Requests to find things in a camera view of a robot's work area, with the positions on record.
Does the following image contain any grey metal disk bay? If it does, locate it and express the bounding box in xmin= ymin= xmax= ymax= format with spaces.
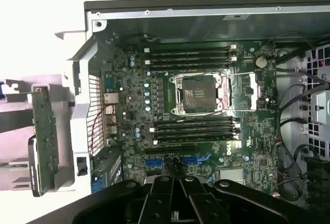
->
xmin=306 ymin=45 xmax=330 ymax=157

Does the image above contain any silver coin battery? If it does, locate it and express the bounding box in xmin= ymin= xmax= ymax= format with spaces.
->
xmin=255 ymin=56 xmax=268 ymax=68

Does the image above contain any red wire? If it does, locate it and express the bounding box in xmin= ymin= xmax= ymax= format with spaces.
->
xmin=90 ymin=104 xmax=116 ymax=155

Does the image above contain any black wire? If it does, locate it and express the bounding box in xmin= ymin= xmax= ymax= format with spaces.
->
xmin=279 ymin=84 xmax=311 ymax=111
xmin=279 ymin=117 xmax=309 ymax=133

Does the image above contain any blue expansion slot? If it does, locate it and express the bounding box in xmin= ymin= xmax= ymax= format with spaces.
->
xmin=145 ymin=156 xmax=206 ymax=171

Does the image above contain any grey parts rack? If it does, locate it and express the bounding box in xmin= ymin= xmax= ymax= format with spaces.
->
xmin=0 ymin=78 xmax=75 ymax=193

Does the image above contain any black open PC case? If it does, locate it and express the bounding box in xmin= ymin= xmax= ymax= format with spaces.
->
xmin=54 ymin=1 xmax=330 ymax=209

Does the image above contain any black RAM slot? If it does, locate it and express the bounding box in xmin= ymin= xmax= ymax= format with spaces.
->
xmin=154 ymin=129 xmax=240 ymax=136
xmin=154 ymin=135 xmax=240 ymax=142
xmin=149 ymin=63 xmax=233 ymax=70
xmin=149 ymin=50 xmax=233 ymax=57
xmin=154 ymin=123 xmax=240 ymax=130
xmin=154 ymin=117 xmax=240 ymax=124
xmin=149 ymin=43 xmax=233 ymax=51
xmin=149 ymin=56 xmax=233 ymax=63

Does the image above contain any CPU socket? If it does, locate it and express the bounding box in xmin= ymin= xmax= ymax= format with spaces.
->
xmin=169 ymin=73 xmax=225 ymax=116

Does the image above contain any silver chipset heatsink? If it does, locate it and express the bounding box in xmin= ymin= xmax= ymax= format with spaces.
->
xmin=220 ymin=168 xmax=246 ymax=186

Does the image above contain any green motherboard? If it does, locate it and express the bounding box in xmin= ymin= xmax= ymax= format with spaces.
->
xmin=102 ymin=40 xmax=281 ymax=201

